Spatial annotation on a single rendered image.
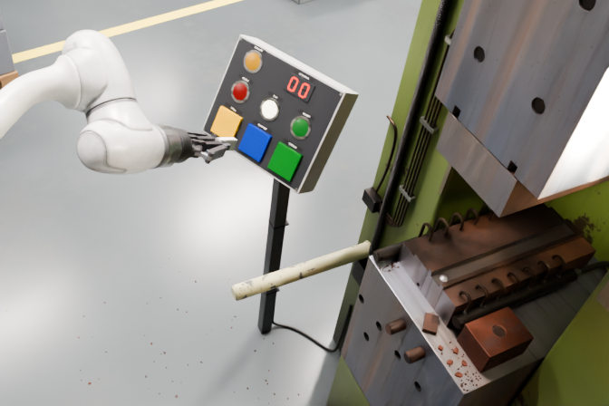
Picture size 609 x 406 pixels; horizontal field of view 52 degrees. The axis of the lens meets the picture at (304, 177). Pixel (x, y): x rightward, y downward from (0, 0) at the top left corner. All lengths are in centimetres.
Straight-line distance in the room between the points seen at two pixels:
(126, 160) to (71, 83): 17
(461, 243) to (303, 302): 114
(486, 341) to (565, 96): 57
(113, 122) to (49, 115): 218
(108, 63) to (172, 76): 233
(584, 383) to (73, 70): 114
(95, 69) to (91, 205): 168
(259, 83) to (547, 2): 82
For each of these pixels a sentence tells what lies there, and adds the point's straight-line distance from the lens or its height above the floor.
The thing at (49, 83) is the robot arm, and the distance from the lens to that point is 122.
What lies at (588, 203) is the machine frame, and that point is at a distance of 169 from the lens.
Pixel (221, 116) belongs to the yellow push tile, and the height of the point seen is 102.
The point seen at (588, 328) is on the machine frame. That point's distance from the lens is 132.
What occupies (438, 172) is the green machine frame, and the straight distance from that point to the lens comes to 152.
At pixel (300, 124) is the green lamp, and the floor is 110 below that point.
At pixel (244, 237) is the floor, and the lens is 269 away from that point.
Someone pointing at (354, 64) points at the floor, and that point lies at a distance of 381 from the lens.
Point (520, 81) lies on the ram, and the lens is 106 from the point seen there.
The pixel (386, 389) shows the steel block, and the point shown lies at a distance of 167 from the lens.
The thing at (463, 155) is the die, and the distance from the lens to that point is 120.
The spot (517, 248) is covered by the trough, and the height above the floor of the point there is 99.
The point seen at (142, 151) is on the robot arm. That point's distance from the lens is 120.
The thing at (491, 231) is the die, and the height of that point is 99.
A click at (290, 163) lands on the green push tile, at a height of 102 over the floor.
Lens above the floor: 205
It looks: 43 degrees down
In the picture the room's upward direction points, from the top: 9 degrees clockwise
